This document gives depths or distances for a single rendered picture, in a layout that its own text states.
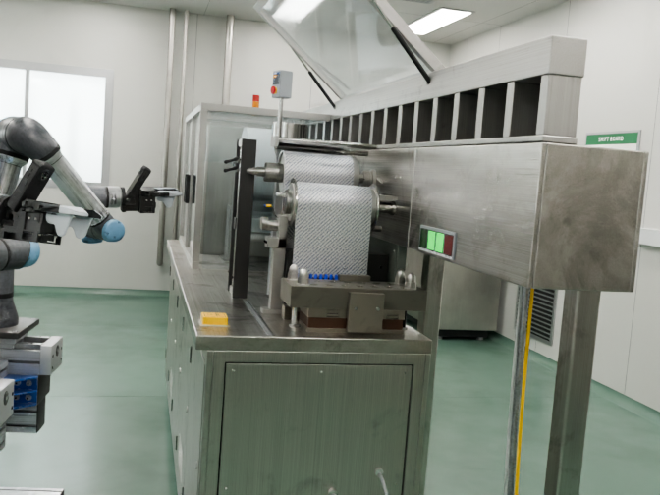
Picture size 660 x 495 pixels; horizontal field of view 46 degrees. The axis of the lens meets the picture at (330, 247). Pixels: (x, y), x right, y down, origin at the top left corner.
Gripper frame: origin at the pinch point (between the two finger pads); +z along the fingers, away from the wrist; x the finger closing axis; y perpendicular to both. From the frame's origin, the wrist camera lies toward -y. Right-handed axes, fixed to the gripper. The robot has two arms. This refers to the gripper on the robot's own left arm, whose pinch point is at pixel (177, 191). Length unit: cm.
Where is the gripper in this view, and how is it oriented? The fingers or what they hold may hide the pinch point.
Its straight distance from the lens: 281.6
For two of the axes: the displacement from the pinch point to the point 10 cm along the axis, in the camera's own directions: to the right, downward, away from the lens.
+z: 9.1, -0.3, 4.1
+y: -0.9, 9.6, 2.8
